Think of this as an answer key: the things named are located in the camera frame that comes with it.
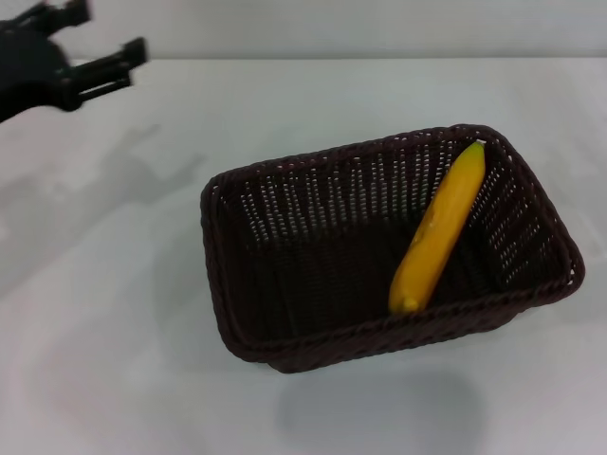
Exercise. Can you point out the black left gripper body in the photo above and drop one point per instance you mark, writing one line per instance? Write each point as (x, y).
(28, 71)

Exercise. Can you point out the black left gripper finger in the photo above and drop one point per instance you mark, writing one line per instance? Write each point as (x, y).
(66, 12)
(114, 64)

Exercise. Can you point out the black woven plastic basket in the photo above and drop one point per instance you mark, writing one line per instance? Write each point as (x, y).
(322, 284)

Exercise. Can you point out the yellow banana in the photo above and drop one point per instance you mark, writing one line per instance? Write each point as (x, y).
(441, 227)

